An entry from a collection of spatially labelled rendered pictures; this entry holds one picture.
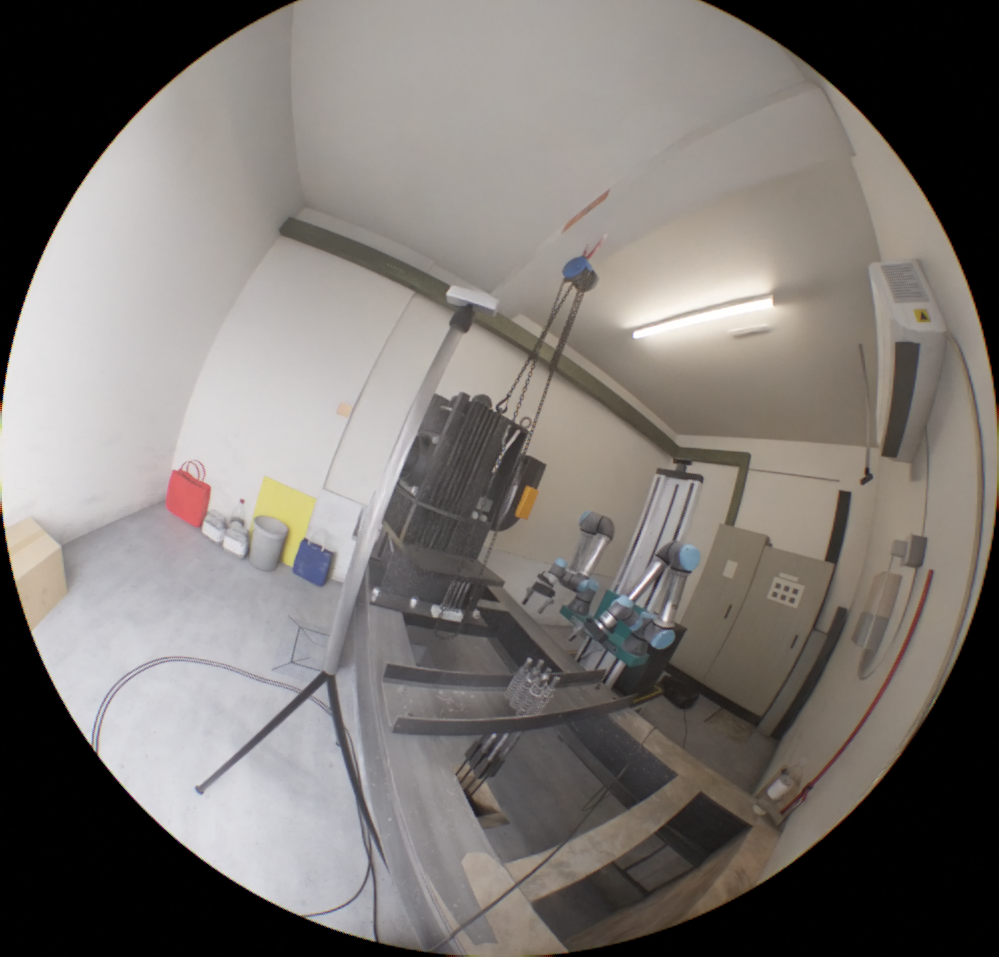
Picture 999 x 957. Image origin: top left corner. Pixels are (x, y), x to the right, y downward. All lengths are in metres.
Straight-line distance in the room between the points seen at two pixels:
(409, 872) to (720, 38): 2.49
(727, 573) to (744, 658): 0.92
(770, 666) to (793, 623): 0.44
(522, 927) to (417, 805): 0.33
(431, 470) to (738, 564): 3.05
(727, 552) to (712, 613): 0.65
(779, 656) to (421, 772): 3.06
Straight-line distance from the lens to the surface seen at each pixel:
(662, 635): 1.59
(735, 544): 3.51
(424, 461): 1.32
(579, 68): 1.64
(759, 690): 3.45
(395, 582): 1.38
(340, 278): 2.79
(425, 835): 0.70
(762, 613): 3.37
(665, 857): 1.37
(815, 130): 1.53
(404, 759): 0.78
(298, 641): 1.96
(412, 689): 0.94
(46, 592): 1.92
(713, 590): 3.52
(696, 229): 1.89
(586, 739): 1.44
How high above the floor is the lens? 1.30
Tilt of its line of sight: 5 degrees up
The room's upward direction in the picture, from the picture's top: 22 degrees clockwise
